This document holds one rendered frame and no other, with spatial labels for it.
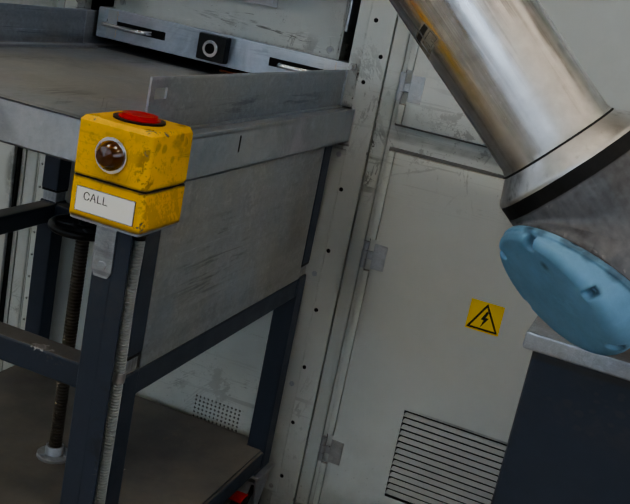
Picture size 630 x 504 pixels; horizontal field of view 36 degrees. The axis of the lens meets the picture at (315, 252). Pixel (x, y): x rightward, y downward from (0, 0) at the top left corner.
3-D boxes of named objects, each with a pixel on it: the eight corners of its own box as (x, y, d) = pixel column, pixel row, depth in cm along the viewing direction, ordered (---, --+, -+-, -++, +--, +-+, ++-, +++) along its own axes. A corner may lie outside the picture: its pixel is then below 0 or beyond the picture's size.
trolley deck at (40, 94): (160, 188, 113) (168, 138, 112) (-230, 74, 132) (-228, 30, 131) (348, 141, 175) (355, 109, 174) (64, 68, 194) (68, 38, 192)
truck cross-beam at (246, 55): (342, 95, 178) (348, 62, 176) (95, 35, 194) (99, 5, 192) (351, 94, 182) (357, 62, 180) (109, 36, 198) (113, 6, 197)
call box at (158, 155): (137, 239, 89) (154, 131, 86) (65, 217, 91) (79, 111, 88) (180, 225, 96) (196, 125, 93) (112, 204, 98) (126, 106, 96)
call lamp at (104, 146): (116, 179, 87) (121, 142, 86) (84, 170, 88) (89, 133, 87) (125, 177, 88) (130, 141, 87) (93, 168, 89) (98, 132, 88)
